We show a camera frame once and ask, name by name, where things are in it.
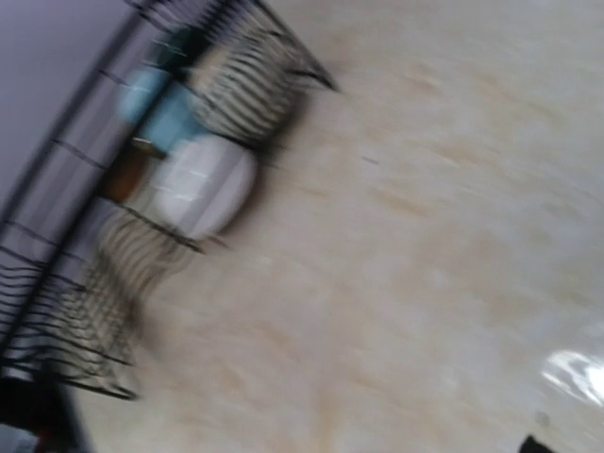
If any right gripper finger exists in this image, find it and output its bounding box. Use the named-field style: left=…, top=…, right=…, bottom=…
left=518, top=435, right=556, bottom=453

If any white brown ceramic cup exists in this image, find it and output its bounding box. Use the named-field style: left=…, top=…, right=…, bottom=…
left=100, top=138, right=167, bottom=203

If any white ceramic bowl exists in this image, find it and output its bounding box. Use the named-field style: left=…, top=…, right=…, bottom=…
left=152, top=134, right=258, bottom=241

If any striped ceramic bowl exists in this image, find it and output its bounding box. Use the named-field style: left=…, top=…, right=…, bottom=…
left=186, top=27, right=308, bottom=147

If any light blue faceted cup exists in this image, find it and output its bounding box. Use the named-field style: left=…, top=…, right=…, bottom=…
left=117, top=65, right=208, bottom=154

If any dark navy cup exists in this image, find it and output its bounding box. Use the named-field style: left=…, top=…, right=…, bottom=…
left=144, top=25, right=210, bottom=72

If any black wire dish rack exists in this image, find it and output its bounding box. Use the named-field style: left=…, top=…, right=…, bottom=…
left=0, top=0, right=341, bottom=402

